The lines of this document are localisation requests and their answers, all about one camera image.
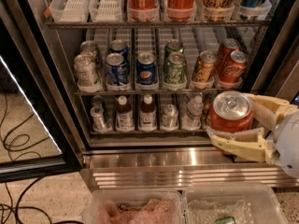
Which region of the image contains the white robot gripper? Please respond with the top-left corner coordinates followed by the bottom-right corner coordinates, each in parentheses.
top-left (206, 93), bottom-right (299, 179)

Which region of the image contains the red coke can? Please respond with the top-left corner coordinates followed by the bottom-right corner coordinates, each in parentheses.
top-left (167, 0), bottom-right (194, 21)
top-left (209, 91), bottom-right (253, 133)
top-left (219, 50), bottom-right (248, 84)
top-left (216, 38), bottom-right (240, 74)

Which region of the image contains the gold can bottom back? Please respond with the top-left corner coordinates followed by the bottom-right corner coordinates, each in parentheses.
top-left (203, 93), bottom-right (216, 120)

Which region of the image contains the gold can middle shelf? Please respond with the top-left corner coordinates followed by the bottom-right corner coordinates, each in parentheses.
top-left (192, 50), bottom-right (218, 89)

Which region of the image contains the gold can shelf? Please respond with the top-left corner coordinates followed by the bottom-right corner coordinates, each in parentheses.
top-left (192, 50), bottom-right (218, 89)
top-left (202, 0), bottom-right (232, 21)

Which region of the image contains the silver can bottom centre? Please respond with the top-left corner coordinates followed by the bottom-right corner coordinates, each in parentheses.
top-left (162, 105), bottom-right (178, 131)

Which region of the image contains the silver can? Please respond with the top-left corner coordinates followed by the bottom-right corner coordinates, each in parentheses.
top-left (74, 54), bottom-right (102, 92)
top-left (80, 40), bottom-right (100, 63)
top-left (90, 106), bottom-right (110, 133)
top-left (162, 105), bottom-right (178, 131)
top-left (91, 95), bottom-right (105, 107)

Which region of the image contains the green can in bin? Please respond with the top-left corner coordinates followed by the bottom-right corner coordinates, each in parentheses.
top-left (214, 216), bottom-right (236, 224)

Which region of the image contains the green can front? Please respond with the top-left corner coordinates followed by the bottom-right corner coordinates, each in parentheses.
top-left (164, 52), bottom-right (187, 91)

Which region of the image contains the green can back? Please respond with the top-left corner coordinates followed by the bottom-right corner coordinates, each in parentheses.
top-left (164, 39), bottom-right (184, 58)

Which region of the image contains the blue pepsi can centre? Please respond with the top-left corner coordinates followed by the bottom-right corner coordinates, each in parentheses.
top-left (136, 51), bottom-right (157, 90)

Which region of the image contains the blue pepsi can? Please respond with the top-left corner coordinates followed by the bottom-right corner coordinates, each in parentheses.
top-left (136, 51), bottom-right (157, 90)
top-left (109, 39), bottom-right (129, 59)
top-left (106, 53), bottom-right (130, 91)

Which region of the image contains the gold can top shelf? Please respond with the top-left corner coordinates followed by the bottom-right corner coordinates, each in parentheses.
top-left (202, 0), bottom-right (232, 21)

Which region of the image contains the stainless steel fridge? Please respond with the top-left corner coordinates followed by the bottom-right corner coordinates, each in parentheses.
top-left (19, 0), bottom-right (299, 189)

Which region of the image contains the blue pepsi can front left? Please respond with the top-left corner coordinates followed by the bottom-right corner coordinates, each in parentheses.
top-left (106, 53), bottom-right (130, 91)

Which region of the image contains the silver can bottom front left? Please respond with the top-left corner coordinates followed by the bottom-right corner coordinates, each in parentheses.
top-left (90, 106), bottom-right (110, 133)

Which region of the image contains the blue pepsi can back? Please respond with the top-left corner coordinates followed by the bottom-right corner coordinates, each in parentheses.
top-left (109, 39), bottom-right (129, 59)

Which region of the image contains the silver can bottom back left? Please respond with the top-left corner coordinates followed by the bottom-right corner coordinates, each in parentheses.
top-left (91, 95), bottom-right (105, 107)

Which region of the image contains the red can behind top left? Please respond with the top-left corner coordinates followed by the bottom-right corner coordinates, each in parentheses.
top-left (127, 0), bottom-right (158, 22)

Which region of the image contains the open glass fridge door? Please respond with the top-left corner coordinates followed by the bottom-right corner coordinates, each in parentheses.
top-left (0, 0), bottom-right (84, 182)

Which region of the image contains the clear water bottle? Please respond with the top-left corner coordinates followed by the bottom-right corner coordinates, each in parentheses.
top-left (182, 95), bottom-right (204, 131)

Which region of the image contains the clear bin with ice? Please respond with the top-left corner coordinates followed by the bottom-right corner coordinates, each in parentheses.
top-left (183, 183), bottom-right (288, 224)

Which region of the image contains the brown bottle right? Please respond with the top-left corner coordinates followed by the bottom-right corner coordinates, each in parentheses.
top-left (139, 94), bottom-right (156, 132)

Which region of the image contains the brown bottle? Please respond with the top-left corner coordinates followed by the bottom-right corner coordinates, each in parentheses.
top-left (139, 94), bottom-right (156, 132)
top-left (116, 95), bottom-right (134, 132)

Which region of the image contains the brown bottle left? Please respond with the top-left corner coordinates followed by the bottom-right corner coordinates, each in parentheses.
top-left (116, 95), bottom-right (134, 132)

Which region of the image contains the clear bin with brown contents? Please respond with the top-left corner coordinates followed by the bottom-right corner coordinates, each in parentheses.
top-left (84, 189), bottom-right (185, 224)

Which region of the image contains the empty white tray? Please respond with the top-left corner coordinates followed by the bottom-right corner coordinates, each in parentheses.
top-left (89, 0), bottom-right (124, 22)
top-left (50, 0), bottom-right (90, 22)

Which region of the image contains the empty white tray far left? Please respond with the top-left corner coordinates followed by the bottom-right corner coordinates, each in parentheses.
top-left (50, 0), bottom-right (90, 22)

